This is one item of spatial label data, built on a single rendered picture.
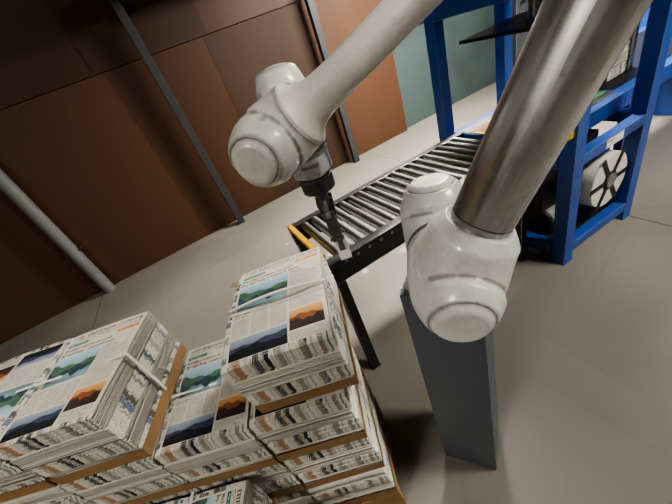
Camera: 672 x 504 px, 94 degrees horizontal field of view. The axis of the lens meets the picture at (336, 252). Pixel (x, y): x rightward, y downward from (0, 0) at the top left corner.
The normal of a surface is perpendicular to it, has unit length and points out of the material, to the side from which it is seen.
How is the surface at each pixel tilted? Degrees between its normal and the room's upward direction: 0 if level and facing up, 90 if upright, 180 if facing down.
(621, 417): 0
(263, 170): 93
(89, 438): 90
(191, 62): 90
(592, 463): 0
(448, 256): 55
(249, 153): 97
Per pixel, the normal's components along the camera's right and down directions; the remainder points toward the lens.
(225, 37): 0.46, 0.38
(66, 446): 0.13, 0.54
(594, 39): -0.26, 0.57
